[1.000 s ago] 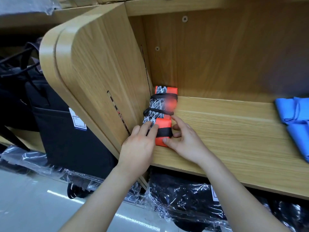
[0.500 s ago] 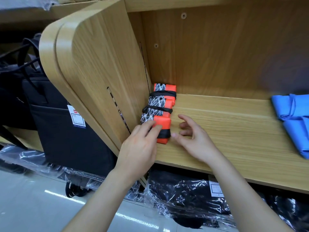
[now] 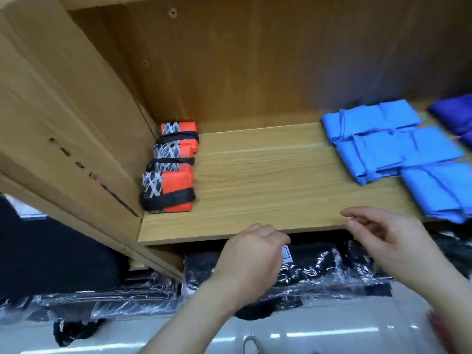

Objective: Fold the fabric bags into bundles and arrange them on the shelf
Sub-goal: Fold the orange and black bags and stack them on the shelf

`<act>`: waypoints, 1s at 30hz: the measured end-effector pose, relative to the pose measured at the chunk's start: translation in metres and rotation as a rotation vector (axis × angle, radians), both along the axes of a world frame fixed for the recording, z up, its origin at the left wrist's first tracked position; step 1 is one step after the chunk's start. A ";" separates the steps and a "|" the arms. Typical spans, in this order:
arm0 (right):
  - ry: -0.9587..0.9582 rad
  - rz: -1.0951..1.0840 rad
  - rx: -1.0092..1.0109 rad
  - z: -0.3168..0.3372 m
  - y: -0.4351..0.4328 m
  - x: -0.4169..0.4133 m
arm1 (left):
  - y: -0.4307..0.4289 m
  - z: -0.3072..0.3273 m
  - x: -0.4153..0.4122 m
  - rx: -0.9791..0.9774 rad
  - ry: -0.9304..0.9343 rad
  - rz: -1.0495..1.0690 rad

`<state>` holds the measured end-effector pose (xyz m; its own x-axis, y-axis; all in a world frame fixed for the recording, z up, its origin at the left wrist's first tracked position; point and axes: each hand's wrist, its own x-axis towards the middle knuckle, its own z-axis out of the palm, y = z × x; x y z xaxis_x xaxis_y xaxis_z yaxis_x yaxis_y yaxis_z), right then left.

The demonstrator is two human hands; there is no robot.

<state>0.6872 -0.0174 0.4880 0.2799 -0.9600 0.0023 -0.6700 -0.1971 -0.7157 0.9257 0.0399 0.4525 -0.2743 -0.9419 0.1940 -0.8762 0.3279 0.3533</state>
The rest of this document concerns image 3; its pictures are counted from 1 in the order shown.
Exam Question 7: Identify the person's left forearm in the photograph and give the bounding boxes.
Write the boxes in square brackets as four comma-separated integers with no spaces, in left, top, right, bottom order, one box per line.
[139,280,246,354]

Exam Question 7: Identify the black plastic-wrapped bag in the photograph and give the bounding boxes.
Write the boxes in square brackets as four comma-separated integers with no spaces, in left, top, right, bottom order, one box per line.
[0,270,184,347]
[347,231,472,286]

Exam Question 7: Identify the person's left hand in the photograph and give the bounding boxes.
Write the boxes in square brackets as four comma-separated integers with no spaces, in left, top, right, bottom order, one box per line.
[210,222,292,307]

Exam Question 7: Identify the red shopping basket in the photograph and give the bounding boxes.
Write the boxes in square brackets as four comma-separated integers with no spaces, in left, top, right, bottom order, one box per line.
[426,309,463,354]

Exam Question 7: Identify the person's right shoe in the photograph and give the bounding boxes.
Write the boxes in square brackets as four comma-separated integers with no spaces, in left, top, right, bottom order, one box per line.
[242,335,264,354]

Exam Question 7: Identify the person's right hand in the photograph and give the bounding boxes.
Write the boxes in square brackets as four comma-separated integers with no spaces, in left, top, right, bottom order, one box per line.
[340,206,445,297]

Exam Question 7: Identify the black wrapped bag with tag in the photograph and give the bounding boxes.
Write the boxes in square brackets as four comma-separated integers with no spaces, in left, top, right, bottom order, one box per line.
[181,243,395,323]

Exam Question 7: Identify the wooden shelf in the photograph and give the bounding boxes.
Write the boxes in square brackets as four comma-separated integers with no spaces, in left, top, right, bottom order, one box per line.
[0,0,472,281]

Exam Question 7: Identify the red bag with black lettering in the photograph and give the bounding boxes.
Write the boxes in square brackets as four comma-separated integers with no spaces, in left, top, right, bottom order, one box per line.
[139,162,199,214]
[150,139,198,174]

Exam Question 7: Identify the white blue-edged label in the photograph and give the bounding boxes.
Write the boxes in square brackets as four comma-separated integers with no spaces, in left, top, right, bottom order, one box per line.
[3,195,47,220]

